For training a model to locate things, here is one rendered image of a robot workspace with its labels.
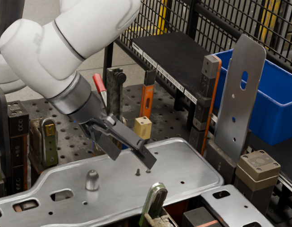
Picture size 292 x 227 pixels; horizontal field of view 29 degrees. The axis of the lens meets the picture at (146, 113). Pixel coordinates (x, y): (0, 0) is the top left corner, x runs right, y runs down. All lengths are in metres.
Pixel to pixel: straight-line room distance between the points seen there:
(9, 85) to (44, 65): 0.85
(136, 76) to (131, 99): 1.62
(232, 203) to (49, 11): 3.63
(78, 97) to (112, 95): 0.28
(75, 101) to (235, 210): 0.47
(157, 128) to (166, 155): 0.65
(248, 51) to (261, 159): 0.27
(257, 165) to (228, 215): 0.16
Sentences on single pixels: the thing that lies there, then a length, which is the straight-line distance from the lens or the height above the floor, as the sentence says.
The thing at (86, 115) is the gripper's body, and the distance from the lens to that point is 1.20.
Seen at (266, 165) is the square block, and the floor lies 1.06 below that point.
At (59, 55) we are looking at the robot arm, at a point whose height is 1.37.
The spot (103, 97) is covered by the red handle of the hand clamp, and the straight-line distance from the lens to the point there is 1.49.
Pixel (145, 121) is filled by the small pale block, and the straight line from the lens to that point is 1.50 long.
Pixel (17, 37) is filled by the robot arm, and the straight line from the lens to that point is 1.11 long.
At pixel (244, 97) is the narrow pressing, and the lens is 1.43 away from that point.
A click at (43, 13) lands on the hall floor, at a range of 4.77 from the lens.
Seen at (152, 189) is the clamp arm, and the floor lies 1.11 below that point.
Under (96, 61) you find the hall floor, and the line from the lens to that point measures 4.06.
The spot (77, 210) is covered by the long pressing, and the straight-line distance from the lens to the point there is 1.30.
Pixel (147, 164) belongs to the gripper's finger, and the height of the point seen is 1.12.
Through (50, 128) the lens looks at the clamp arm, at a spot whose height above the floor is 1.09.
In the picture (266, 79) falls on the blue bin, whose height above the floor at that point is 1.10.
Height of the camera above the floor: 1.88
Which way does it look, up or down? 32 degrees down
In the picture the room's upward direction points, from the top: 7 degrees clockwise
